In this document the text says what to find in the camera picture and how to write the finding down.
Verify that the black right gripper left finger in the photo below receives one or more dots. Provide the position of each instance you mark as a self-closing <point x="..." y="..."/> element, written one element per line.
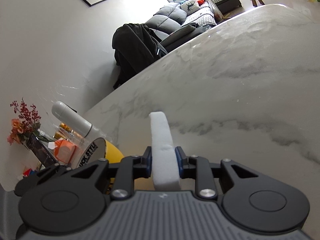
<point x="75" y="200"/>

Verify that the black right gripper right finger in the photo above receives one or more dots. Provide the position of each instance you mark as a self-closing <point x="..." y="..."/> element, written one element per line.
<point x="247" y="198"/>

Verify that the yellow bowl white inside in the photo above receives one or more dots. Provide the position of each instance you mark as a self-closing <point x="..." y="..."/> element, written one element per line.
<point x="98" y="150"/>

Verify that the orange tissue box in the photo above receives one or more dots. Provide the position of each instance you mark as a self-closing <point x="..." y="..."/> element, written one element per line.
<point x="64" y="150"/>

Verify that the red and orange flowers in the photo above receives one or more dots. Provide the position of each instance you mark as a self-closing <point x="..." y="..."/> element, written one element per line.
<point x="26" y="124"/>

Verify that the white thermos bottle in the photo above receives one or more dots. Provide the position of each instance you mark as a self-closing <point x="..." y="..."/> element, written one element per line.
<point x="76" y="122"/>

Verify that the black jacket on chair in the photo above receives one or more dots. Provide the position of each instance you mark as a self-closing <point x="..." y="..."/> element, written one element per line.
<point x="136" y="47"/>

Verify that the grey sofa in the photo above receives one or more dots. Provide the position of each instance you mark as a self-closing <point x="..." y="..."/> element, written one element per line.
<point x="175" y="24"/>

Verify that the small round wooden stool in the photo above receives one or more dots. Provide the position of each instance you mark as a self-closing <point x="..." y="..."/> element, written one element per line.
<point x="255" y="2"/>

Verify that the checkered grey ottoman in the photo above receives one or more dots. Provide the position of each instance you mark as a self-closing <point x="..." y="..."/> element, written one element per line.
<point x="227" y="5"/>

